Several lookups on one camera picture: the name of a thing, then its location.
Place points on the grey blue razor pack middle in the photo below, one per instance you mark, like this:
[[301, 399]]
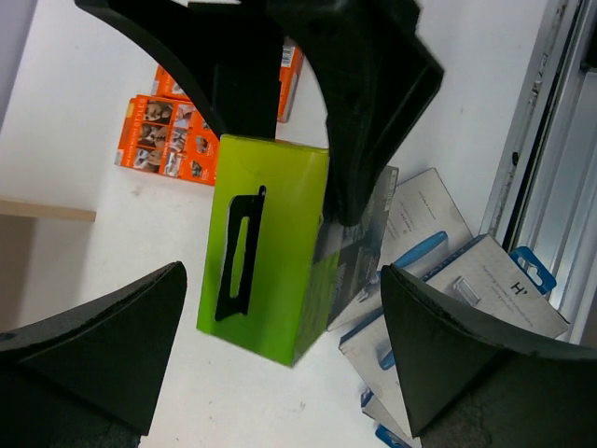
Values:
[[511, 286]]

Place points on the grey blue razor pack upper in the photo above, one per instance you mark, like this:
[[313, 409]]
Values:
[[413, 225]]

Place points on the orange razor box left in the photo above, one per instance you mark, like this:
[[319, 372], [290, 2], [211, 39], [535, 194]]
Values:
[[168, 137]]

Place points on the grey blue razor pack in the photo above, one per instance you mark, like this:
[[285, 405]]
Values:
[[386, 429], [511, 286], [413, 225]]

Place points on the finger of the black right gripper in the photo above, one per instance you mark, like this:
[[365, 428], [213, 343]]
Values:
[[376, 77], [226, 57]]

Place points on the aluminium rail frame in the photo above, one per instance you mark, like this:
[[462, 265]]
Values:
[[544, 192]]

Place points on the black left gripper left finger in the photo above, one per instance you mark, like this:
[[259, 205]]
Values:
[[91, 376]]

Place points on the orange razor box right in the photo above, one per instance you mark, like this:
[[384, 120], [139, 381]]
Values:
[[165, 86]]

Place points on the orange razor box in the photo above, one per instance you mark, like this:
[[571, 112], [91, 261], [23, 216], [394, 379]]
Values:
[[168, 137], [165, 86]]

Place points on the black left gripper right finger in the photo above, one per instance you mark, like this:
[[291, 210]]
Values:
[[469, 379]]

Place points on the wooden three-tier shelf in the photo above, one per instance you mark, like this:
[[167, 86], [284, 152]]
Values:
[[44, 254]]

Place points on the grey blue razor pack lower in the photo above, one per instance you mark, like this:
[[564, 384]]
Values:
[[386, 429]]

